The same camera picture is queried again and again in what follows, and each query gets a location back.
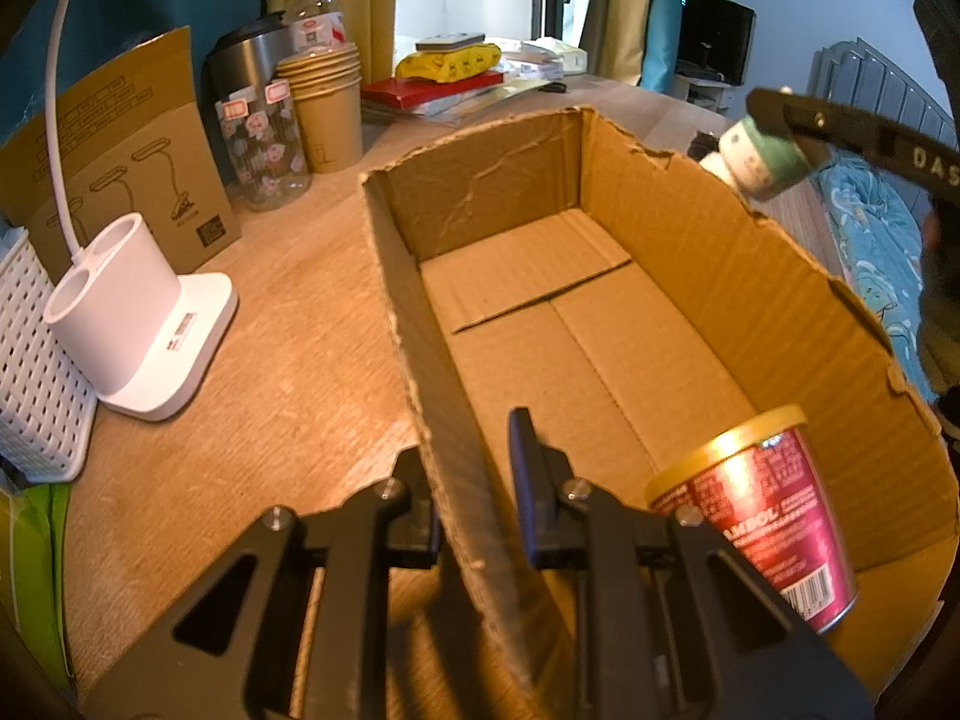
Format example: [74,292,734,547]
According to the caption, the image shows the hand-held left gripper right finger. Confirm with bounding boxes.
[506,406,875,720]

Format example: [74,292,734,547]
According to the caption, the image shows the yellow wipes packet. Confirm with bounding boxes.
[395,43,502,83]

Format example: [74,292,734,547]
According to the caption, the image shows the narrow teal curtain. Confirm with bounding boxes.
[641,0,685,91]

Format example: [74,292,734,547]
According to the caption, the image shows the white monitor stand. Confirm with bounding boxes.
[675,71,732,117]

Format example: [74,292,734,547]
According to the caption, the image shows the red book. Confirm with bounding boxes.
[361,71,505,112]

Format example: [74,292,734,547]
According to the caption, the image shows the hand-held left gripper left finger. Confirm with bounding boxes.
[82,450,443,720]

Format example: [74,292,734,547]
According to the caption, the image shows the person's right hand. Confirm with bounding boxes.
[919,195,960,406]

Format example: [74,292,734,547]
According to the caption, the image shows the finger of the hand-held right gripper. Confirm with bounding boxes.
[746,86,960,192]
[911,4,960,143]

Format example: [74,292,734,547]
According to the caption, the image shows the floral printed glass jar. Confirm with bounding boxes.
[216,79,312,211]

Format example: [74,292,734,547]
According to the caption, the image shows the clear plastic water bottle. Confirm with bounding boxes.
[283,0,347,53]

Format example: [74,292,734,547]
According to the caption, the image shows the stack of brown paper cups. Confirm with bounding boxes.
[277,41,366,173]

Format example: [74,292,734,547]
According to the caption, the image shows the green bag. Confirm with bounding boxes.
[0,480,76,698]

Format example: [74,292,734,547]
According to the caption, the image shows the white pill bottle green label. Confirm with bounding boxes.
[701,116,815,203]

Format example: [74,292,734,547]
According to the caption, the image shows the white desk lamp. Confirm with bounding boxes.
[41,0,241,421]

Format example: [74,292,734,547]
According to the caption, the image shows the white plastic woven basket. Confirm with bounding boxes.
[0,236,100,482]

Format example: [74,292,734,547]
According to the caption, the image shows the cardboard box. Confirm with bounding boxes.
[358,105,960,720]

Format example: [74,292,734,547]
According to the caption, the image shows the white tissue box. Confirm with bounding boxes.
[525,37,587,76]

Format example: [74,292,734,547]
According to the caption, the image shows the red can with gold lid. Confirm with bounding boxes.
[646,403,860,635]

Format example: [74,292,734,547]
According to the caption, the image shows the grey flat device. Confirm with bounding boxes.
[415,31,487,53]

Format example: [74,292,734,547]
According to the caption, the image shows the black monitor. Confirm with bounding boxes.
[679,0,757,87]

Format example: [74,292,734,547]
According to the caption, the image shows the olive curtain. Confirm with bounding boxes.
[581,0,657,83]

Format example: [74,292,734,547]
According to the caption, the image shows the grey headboard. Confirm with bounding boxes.
[810,37,960,166]

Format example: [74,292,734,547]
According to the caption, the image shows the printed cardboard lamp packaging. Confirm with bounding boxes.
[0,25,243,275]

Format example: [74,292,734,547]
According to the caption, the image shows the pile of papers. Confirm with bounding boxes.
[364,82,563,127]

